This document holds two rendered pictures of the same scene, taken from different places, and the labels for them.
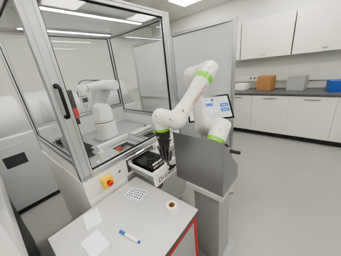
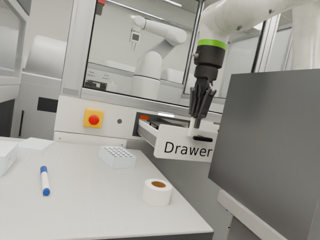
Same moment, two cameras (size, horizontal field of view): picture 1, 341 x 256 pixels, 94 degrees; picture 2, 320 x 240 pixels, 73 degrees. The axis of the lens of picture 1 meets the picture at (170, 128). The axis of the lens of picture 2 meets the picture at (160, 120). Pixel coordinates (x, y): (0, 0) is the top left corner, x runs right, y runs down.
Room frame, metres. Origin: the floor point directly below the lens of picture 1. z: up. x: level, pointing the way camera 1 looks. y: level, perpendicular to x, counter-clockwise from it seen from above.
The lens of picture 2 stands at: (0.25, -0.16, 1.01)
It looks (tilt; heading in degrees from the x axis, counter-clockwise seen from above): 6 degrees down; 27
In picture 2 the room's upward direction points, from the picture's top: 11 degrees clockwise
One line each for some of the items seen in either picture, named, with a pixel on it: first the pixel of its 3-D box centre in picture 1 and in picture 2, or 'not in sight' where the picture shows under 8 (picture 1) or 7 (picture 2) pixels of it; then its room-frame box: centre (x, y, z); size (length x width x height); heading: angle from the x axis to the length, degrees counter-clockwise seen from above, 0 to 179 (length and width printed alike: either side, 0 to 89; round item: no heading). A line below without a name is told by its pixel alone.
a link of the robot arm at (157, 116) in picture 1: (162, 119); (217, 26); (0.94, 0.05, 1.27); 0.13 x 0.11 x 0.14; 44
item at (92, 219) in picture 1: (92, 219); (35, 145); (0.72, 0.52, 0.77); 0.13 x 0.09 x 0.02; 35
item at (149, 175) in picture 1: (148, 162); (170, 134); (1.12, 0.20, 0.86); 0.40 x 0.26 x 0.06; 49
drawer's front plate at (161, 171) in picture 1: (168, 169); (195, 145); (0.98, 0.05, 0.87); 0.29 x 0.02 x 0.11; 139
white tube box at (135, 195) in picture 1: (136, 195); (116, 156); (0.86, 0.28, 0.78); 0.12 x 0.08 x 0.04; 64
